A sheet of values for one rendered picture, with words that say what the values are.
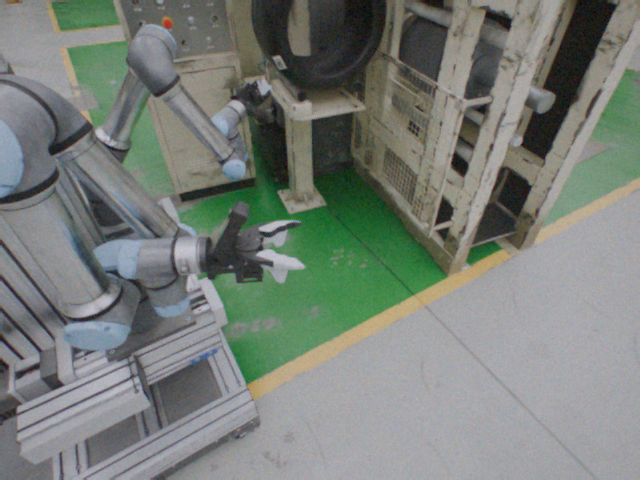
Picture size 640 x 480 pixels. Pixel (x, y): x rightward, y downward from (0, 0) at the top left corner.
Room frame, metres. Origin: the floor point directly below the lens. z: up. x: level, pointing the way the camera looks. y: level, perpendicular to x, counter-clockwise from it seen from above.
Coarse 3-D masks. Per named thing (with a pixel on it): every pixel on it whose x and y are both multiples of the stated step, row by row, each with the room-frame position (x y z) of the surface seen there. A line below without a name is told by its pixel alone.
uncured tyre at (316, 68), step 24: (264, 0) 1.67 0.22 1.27; (288, 0) 1.64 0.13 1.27; (360, 0) 2.03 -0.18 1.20; (384, 0) 1.82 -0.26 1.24; (264, 24) 1.65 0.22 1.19; (360, 24) 2.02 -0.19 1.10; (384, 24) 1.83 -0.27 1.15; (264, 48) 1.69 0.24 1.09; (288, 48) 1.64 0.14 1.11; (336, 48) 2.01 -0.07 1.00; (360, 48) 1.93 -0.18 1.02; (288, 72) 1.65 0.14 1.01; (312, 72) 1.93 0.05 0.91; (336, 72) 1.90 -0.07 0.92; (360, 72) 1.79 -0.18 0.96
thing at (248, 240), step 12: (204, 240) 0.53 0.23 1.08; (240, 240) 0.54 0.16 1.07; (252, 240) 0.54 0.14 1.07; (204, 252) 0.51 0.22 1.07; (228, 252) 0.52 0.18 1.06; (204, 264) 0.49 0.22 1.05; (216, 264) 0.51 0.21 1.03; (228, 264) 0.52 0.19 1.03; (240, 264) 0.50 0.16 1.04; (240, 276) 0.49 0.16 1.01; (252, 276) 0.50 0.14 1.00
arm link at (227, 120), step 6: (228, 108) 1.29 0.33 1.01; (216, 114) 1.26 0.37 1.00; (222, 114) 1.25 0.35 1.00; (228, 114) 1.26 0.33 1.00; (234, 114) 1.28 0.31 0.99; (216, 120) 1.22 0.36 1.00; (222, 120) 1.23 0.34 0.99; (228, 120) 1.24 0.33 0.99; (234, 120) 1.26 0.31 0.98; (240, 120) 1.29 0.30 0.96; (216, 126) 1.20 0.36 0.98; (222, 126) 1.21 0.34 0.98; (228, 126) 1.23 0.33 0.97; (234, 126) 1.25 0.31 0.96; (222, 132) 1.20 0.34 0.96; (228, 132) 1.23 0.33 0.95; (234, 132) 1.24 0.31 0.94; (228, 138) 1.23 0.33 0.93
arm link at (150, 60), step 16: (128, 48) 1.13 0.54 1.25; (144, 48) 1.11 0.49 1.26; (160, 48) 1.14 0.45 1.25; (144, 64) 1.08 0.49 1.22; (160, 64) 1.10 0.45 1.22; (144, 80) 1.08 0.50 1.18; (160, 80) 1.07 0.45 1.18; (176, 80) 1.10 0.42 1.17; (160, 96) 1.07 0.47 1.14; (176, 96) 1.09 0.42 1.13; (176, 112) 1.09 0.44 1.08; (192, 112) 1.10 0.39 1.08; (192, 128) 1.09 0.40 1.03; (208, 128) 1.10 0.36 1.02; (208, 144) 1.10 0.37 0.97; (224, 144) 1.12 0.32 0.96; (224, 160) 1.10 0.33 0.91; (240, 160) 1.13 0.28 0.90; (224, 176) 1.09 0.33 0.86; (240, 176) 1.09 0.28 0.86
